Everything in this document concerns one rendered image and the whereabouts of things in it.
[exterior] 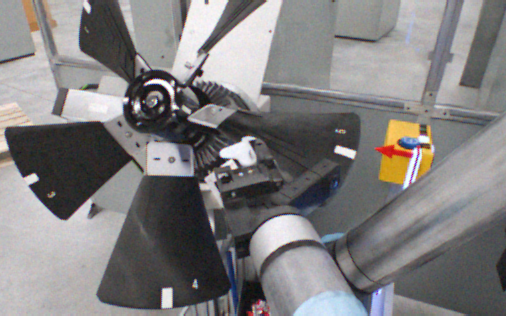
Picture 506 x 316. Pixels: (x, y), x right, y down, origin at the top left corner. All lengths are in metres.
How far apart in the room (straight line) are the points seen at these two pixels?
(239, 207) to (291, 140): 0.20
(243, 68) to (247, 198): 0.53
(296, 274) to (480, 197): 0.17
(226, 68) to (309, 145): 0.43
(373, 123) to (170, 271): 0.94
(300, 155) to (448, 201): 0.26
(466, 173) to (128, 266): 0.52
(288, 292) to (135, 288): 0.38
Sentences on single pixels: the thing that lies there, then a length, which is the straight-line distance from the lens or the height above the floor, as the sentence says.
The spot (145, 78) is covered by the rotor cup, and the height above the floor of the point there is 1.25.
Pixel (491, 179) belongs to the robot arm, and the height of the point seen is 1.29.
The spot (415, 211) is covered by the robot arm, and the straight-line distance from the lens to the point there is 0.37.
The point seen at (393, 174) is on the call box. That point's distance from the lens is 0.86.
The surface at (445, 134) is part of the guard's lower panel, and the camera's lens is 1.36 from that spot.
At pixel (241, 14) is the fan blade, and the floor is 1.35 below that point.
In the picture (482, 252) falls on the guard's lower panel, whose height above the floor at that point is 0.43.
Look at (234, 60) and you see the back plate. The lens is 0.93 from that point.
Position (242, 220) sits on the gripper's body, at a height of 1.19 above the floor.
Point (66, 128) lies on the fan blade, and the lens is 0.76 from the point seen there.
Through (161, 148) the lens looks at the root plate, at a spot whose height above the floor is 1.13.
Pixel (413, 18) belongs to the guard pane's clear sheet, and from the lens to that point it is 1.25.
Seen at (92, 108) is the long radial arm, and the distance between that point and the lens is 0.94.
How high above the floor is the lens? 1.46
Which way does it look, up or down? 32 degrees down
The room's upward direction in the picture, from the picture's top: straight up
